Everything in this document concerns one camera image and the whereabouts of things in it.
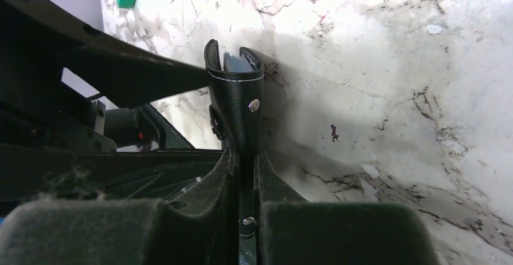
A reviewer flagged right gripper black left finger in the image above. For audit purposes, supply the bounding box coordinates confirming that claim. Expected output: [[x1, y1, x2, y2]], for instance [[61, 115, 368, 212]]
[[1, 146, 238, 264]]

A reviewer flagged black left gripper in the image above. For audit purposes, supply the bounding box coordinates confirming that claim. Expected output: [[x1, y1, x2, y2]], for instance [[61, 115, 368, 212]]
[[1, 0, 221, 203]]

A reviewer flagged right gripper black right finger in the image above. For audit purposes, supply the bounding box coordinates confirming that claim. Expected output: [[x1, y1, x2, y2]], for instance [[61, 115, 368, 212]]
[[253, 150, 439, 264]]

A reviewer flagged black leather card holder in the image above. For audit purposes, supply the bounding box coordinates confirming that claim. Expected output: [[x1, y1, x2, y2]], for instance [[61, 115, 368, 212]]
[[204, 39, 264, 264]]

